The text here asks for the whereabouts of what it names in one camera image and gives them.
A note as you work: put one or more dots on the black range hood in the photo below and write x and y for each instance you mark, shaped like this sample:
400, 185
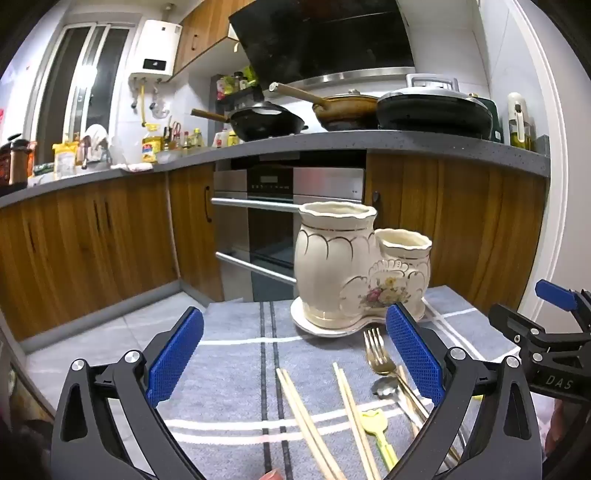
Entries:
323, 37

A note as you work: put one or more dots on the yellow food bag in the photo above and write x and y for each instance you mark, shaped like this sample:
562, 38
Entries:
64, 159

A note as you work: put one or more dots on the dark green appliance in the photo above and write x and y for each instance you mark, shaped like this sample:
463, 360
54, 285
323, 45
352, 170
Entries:
493, 115

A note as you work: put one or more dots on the white water heater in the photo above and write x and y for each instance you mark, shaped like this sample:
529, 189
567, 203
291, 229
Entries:
157, 46

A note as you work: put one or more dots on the wooden base cabinets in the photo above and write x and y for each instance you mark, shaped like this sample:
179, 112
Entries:
92, 244

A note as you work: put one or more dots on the brown frying pan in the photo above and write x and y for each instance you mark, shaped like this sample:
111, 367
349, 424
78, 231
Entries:
344, 113

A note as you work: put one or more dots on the cream ceramic utensil holder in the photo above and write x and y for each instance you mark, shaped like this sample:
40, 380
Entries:
332, 267

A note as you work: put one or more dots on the stainless steel oven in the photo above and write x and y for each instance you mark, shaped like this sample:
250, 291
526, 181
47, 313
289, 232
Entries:
323, 184

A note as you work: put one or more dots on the yellow-green plastic spoon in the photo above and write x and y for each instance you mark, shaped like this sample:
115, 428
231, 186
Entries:
375, 422

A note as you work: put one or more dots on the yellow label oil jug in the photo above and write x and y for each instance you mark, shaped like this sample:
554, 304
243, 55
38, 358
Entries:
151, 150

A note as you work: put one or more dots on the gold fork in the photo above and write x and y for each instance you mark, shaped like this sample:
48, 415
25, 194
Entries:
381, 364

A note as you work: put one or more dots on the row of condiment bottles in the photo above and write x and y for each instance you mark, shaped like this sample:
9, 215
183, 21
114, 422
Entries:
184, 138

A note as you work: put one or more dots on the wooden wall cabinet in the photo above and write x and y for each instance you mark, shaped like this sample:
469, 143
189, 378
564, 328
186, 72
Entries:
207, 32

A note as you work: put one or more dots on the sliding glass window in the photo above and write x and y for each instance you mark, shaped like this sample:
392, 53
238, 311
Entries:
83, 87

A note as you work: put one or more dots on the large black lidded pan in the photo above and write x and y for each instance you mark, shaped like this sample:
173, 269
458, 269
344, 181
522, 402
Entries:
434, 113

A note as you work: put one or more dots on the silver spoon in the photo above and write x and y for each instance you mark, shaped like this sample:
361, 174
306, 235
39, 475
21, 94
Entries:
385, 386

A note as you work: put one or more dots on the wooden chopstick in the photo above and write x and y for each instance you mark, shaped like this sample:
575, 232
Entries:
351, 420
302, 422
314, 424
359, 420

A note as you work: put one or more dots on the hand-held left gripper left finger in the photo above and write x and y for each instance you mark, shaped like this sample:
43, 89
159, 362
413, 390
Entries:
178, 355

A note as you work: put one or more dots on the black spice rack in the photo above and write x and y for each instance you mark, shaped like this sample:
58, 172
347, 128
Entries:
235, 90

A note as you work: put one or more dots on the cooking oil bottle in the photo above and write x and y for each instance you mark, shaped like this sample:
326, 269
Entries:
519, 124

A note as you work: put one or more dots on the white dish cloth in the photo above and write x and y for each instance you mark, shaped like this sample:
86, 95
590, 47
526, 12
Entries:
136, 167

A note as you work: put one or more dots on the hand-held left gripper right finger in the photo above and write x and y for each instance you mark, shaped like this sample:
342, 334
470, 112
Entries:
413, 355

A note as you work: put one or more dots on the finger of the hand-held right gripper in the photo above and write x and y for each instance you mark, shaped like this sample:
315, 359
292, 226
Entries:
556, 294
521, 325

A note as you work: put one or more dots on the grey stone countertop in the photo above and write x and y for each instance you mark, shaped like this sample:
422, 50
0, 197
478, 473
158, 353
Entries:
415, 148

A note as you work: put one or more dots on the white saucer plate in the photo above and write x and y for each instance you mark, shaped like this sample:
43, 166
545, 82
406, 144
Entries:
314, 326

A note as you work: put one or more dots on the grey striped tablecloth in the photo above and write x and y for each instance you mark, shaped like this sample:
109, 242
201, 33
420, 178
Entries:
231, 369

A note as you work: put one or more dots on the person's right hand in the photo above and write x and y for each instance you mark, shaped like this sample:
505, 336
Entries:
559, 424

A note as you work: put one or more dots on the yellow gas pipe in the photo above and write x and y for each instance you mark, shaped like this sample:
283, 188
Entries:
144, 106

